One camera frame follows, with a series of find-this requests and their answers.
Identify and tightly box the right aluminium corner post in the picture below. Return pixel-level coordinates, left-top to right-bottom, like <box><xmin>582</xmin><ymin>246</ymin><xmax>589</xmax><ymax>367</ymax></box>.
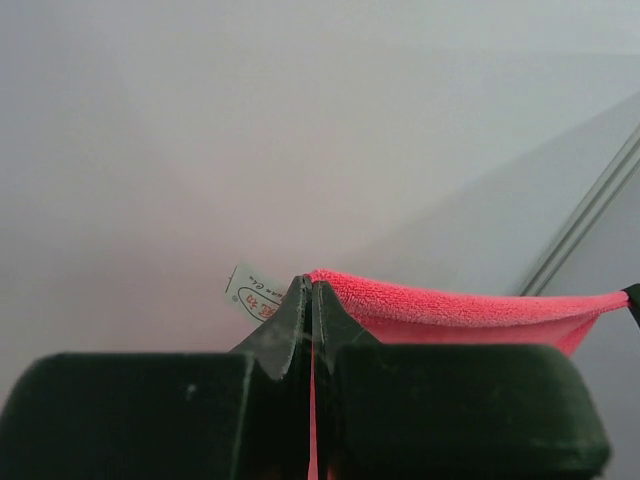
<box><xmin>516</xmin><ymin>127</ymin><xmax>639</xmax><ymax>296</ymax></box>

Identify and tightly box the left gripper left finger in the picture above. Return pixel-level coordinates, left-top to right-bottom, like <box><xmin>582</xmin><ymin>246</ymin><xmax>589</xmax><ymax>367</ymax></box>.
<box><xmin>232</xmin><ymin>275</ymin><xmax>312</xmax><ymax>479</ymax></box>

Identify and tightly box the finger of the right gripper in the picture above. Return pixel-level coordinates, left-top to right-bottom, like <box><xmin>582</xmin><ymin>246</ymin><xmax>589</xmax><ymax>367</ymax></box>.
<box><xmin>624</xmin><ymin>283</ymin><xmax>640</xmax><ymax>327</ymax></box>

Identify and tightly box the pink microfiber towel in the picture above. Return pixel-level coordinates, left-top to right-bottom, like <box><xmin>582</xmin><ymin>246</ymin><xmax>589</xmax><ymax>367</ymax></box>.
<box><xmin>222</xmin><ymin>263</ymin><xmax>630</xmax><ymax>480</ymax></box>

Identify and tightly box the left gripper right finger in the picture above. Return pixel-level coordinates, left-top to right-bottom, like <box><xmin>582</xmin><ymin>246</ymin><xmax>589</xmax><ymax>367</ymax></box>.
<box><xmin>312</xmin><ymin>281</ymin><xmax>379</xmax><ymax>479</ymax></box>

